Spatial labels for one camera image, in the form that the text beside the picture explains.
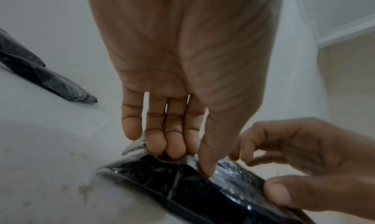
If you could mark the person's left hand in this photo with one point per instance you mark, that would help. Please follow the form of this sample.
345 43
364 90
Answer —
181 45

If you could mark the person's right hand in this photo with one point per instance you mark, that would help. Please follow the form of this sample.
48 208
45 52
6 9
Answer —
322 172

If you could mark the clear tape strip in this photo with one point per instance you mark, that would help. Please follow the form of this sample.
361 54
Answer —
234 174

